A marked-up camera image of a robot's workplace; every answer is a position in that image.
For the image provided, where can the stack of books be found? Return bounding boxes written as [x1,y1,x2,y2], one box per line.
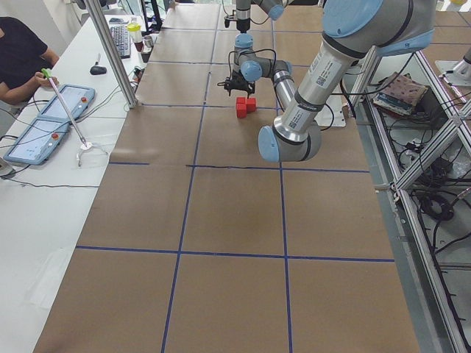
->
[372,72,428,116]

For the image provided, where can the lower blue teach pendant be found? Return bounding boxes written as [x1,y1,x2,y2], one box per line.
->
[4,117,69,165]

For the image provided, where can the aluminium frame post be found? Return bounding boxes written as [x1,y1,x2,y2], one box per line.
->
[85,0,138,109]

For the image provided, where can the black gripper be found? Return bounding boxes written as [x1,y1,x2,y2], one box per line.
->
[219,71,255,97]

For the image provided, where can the upper blue teach pendant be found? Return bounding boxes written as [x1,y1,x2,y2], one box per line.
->
[38,85,96,121]

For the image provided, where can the metal cup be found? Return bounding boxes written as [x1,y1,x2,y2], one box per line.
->
[143,35,154,49]

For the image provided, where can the black keyboard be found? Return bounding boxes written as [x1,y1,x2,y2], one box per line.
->
[110,25,131,59]

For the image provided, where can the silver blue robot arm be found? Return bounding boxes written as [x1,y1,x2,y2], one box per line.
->
[223,0,292,33]
[222,0,436,163]

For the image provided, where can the long reacher grabber tool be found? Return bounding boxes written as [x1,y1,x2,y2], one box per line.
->
[41,68,108,168]

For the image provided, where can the seated person in black shirt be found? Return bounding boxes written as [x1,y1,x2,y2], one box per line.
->
[1,17,60,105]

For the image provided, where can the blue teach pendant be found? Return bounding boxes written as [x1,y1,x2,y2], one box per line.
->
[38,85,96,121]
[4,117,69,165]

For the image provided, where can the yellow lid bottle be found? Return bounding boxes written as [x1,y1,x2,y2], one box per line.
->
[127,16,144,52]

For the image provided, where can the black computer mouse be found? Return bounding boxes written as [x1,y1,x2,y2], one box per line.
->
[90,65,107,76]

